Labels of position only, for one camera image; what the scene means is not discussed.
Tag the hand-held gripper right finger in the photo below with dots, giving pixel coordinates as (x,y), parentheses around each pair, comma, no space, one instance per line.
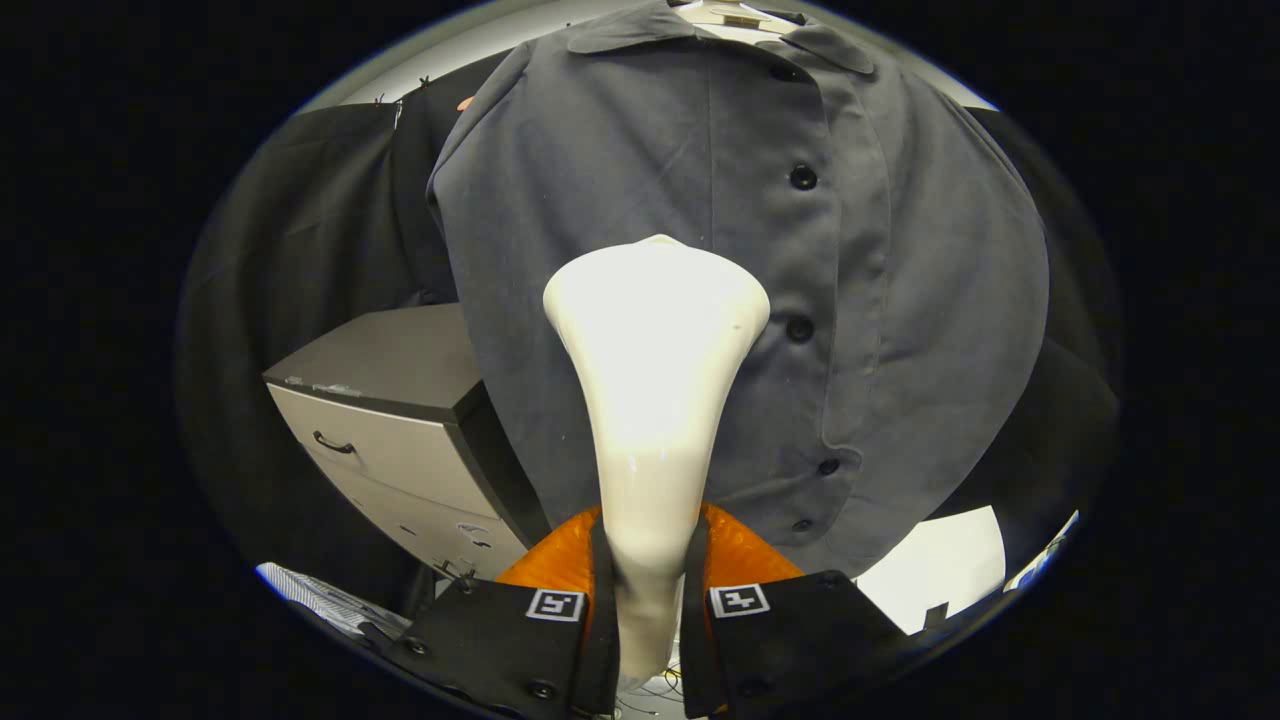
(694,650)

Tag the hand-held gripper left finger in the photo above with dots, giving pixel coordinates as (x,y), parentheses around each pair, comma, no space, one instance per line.
(603,650)

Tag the white garment steamer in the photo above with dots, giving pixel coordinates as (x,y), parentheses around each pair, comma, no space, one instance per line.
(655,350)

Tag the grey button shirt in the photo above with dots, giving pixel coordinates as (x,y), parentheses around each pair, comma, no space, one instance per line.
(920,300)

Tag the white paper sheet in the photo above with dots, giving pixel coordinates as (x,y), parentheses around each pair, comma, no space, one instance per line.
(940,570)

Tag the grey drawer cabinet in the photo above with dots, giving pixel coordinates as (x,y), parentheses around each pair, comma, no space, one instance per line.
(400,450)

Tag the grey striped mat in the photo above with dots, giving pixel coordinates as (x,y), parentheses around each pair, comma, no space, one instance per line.
(320,597)

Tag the white box with blue label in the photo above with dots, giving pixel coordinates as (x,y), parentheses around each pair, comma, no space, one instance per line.
(1045,555)

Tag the black backdrop cloth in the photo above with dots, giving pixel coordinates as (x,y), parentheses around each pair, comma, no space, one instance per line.
(330,220)

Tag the row of black clips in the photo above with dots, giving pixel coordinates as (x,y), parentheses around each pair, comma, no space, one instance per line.
(425,81)

